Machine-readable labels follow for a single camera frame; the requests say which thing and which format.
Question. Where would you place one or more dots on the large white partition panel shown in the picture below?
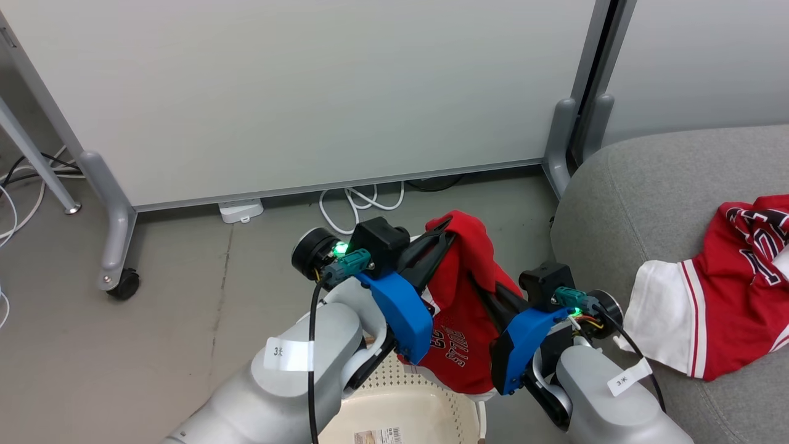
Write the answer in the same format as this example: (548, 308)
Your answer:
(308, 92)

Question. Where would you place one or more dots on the printed label in basket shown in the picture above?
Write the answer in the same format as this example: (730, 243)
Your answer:
(377, 436)

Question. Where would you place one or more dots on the red and white jersey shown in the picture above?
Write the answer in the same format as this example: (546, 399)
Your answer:
(727, 296)

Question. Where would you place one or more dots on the grey table leg with caster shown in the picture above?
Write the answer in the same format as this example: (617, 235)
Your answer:
(114, 234)

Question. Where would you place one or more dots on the grey table leg near corner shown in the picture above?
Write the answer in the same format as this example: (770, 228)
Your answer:
(560, 148)

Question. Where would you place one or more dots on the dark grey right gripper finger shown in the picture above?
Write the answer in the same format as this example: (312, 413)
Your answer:
(500, 320)
(502, 298)

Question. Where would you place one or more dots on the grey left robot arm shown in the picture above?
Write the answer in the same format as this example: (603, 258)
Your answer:
(277, 401)

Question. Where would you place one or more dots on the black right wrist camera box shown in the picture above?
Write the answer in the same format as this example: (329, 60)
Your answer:
(545, 282)

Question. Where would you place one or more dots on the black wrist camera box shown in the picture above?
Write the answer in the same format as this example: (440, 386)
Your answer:
(545, 282)
(379, 243)

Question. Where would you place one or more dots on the metal table leg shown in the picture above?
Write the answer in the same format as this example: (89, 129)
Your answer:
(37, 160)

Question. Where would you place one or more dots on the white power adapter box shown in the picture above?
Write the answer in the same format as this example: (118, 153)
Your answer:
(240, 211)

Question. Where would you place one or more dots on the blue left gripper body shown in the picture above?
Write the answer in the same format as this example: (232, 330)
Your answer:
(404, 314)

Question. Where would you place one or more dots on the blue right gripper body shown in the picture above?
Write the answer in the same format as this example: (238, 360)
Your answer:
(521, 345)

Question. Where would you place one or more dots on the white partition wall panel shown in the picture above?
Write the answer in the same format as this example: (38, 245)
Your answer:
(709, 61)

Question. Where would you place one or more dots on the grey fabric sofa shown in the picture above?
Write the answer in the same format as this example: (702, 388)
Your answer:
(647, 203)

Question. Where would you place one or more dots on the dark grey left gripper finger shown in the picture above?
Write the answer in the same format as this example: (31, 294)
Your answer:
(433, 264)
(425, 243)

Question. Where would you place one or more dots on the short grey partition foot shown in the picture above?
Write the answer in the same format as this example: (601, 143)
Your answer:
(598, 123)

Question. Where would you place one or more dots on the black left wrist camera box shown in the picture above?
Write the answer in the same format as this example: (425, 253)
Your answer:
(379, 243)

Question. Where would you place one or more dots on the beige perforated laundry basket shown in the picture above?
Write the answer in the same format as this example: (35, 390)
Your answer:
(400, 413)

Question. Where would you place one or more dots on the black caster wheel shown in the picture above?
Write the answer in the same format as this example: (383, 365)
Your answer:
(125, 285)

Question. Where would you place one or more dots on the red basketball jersey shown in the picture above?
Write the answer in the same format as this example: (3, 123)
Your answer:
(462, 320)

